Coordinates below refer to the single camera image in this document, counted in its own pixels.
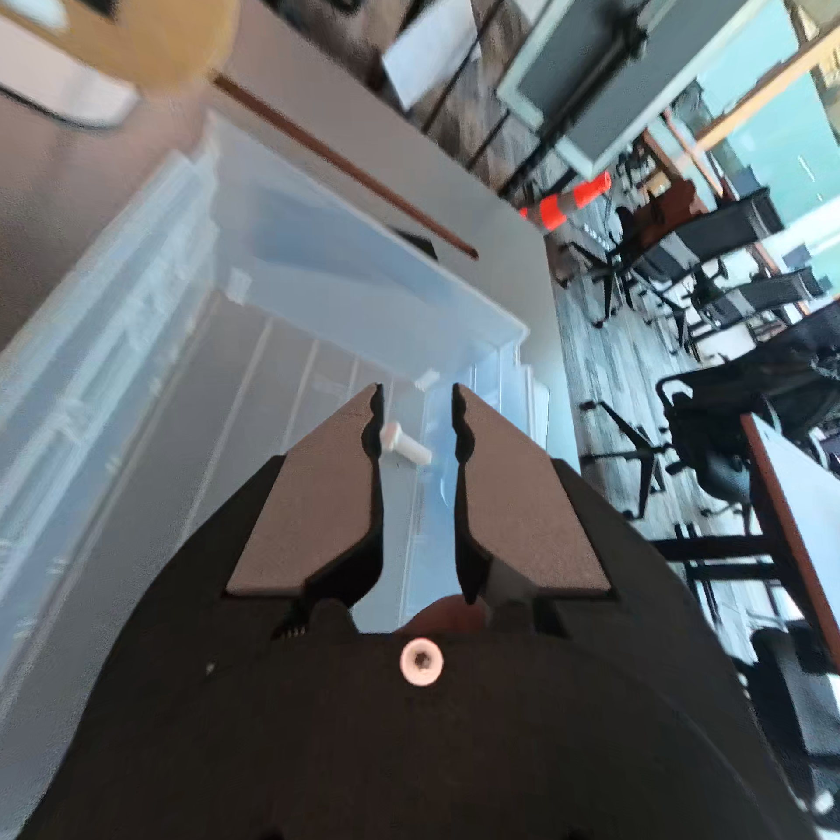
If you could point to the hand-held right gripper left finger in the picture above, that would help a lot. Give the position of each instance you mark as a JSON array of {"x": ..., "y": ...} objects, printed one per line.
[{"x": 315, "y": 518}]

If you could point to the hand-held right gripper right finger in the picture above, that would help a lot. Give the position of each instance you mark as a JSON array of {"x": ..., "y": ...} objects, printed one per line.
[{"x": 525, "y": 518}]

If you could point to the clear plastic organizer box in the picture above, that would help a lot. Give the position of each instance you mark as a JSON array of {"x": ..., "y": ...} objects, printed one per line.
[{"x": 295, "y": 295}]

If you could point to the row of black office chairs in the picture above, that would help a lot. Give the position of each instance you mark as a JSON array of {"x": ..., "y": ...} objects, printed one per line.
[{"x": 715, "y": 426}]

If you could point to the long table with brown edge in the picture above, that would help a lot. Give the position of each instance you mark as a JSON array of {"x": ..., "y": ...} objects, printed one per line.
[{"x": 800, "y": 499}]

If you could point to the orange traffic cone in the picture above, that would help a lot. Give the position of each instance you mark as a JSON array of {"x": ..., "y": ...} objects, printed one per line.
[{"x": 564, "y": 203}]

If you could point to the grey partition panel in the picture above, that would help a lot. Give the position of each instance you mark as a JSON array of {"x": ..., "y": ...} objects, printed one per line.
[{"x": 610, "y": 98}]

